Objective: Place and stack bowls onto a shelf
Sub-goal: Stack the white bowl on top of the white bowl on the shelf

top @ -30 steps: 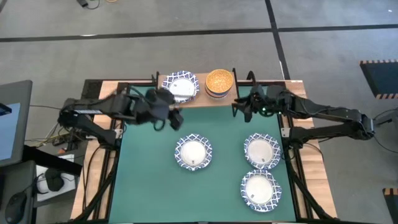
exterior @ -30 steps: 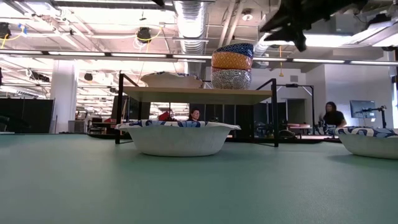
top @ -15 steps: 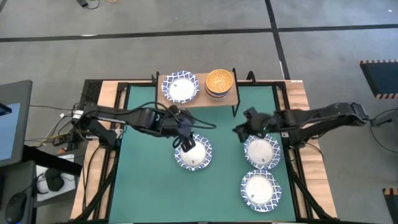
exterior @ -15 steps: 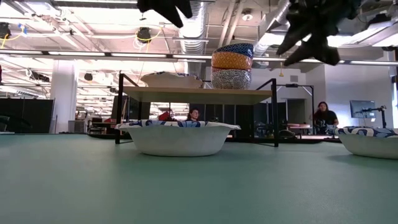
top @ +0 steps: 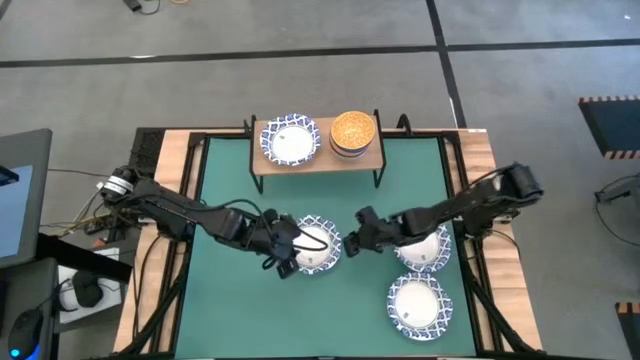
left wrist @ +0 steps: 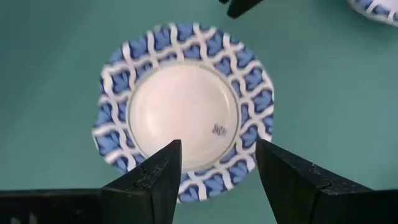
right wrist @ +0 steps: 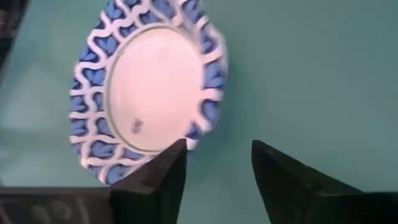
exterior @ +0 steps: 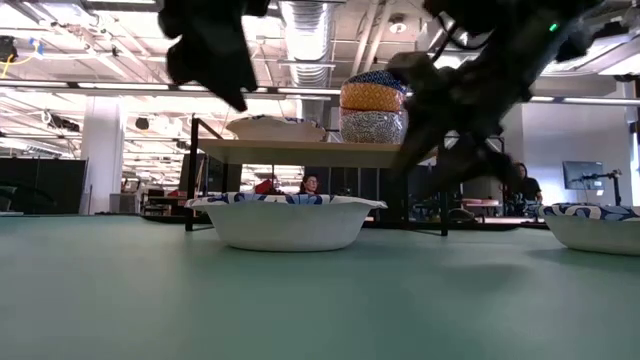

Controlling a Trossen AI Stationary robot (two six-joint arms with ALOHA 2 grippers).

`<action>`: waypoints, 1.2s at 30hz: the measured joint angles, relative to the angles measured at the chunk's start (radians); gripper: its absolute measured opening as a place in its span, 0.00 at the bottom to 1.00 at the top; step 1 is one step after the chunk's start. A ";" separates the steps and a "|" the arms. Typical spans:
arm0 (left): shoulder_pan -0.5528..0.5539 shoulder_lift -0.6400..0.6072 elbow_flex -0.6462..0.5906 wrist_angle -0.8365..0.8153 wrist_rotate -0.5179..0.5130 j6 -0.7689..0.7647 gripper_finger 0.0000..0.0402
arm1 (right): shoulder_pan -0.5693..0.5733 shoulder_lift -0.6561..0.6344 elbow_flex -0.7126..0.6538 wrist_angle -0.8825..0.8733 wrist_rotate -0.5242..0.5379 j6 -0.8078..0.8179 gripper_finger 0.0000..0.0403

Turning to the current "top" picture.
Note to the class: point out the black power adapter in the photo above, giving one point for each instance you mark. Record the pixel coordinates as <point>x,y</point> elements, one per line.
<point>132,4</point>

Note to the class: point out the black computer mouse with light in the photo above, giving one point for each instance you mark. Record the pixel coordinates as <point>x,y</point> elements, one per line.
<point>25,332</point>

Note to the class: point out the black metal table frame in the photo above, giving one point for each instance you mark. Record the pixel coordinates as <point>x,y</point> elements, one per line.
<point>225,133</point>

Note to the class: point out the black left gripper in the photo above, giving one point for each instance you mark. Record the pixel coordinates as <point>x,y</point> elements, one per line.
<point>262,232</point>

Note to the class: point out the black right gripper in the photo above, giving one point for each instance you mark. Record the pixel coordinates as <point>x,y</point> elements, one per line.
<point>385,230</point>

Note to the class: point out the wooden shelf with black legs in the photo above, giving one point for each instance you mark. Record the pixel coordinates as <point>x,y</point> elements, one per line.
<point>325,162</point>

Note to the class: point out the black desk beam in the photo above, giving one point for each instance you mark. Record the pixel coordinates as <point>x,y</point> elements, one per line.
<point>85,257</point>

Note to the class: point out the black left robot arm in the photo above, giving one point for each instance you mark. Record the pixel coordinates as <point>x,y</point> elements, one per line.
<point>175,210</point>

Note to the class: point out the black rounded device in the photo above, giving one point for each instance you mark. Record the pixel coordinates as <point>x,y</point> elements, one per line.
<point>87,290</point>

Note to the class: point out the blue patterned ceramic bowl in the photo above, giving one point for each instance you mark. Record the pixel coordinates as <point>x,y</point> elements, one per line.
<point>350,150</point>

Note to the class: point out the white sheet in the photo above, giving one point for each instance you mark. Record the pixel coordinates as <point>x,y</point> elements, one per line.
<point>112,295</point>

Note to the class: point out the blue patterned paper bowl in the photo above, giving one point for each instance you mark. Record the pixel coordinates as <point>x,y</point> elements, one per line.
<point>425,252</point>
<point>290,140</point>
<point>320,257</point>
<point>419,306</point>

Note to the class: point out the black perforated box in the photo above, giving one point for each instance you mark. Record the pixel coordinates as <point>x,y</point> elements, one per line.
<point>148,145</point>

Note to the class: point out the dark grey side desk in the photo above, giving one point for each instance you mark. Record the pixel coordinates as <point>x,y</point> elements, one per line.
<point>30,280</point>

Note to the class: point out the green table mat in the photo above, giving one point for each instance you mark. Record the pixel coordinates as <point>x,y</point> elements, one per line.
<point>240,300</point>

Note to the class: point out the grey monitor with blue screen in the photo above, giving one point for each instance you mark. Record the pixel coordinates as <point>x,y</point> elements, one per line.
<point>25,210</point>

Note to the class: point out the yellow patterned ceramic bowl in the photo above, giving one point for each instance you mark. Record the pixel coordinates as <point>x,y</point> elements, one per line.
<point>352,129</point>

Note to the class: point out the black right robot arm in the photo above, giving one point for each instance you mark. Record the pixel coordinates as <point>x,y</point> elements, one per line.
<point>475,200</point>

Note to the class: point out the black hazard-striped floor mat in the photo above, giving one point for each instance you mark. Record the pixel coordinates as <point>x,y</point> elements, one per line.
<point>631,330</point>
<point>612,125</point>

